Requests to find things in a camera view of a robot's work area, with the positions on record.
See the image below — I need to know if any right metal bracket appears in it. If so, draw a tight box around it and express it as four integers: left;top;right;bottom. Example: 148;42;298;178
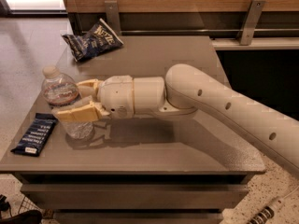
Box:
239;0;266;46

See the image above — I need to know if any wire basket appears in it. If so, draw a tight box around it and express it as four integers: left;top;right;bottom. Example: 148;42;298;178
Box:
18;196;40;214

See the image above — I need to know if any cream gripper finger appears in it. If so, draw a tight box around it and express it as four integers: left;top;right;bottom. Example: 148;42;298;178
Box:
77;79;103;98
52;101;110;122

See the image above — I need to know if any blue kettle chips bag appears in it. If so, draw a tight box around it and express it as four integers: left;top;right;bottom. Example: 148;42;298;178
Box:
63;19;123;62

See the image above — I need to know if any white power strip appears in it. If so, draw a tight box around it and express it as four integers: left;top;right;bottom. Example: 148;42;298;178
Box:
247;187;299;224

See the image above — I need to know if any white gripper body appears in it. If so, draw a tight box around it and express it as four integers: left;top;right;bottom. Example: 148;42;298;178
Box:
97;76;134;119

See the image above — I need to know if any left metal bracket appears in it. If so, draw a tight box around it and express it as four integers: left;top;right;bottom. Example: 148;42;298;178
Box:
105;0;121;35

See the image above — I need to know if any grey drawer cabinet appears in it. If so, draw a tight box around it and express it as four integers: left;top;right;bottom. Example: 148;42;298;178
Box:
0;35;266;224

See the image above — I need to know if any metal bracket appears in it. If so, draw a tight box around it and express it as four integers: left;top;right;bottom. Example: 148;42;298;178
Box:
239;0;266;46
105;0;121;35

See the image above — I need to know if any dark bag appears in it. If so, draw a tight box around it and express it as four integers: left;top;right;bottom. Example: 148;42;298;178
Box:
0;210;42;224

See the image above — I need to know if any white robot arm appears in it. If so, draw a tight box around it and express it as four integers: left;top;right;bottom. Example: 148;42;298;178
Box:
53;63;299;174

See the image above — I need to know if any clear plastic water bottle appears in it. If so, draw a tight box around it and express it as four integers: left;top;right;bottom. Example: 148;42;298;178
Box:
41;65;93;140

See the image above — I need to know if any blue rxbar blueberry bar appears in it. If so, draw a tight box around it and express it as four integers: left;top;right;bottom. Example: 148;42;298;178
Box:
11;113;58;157

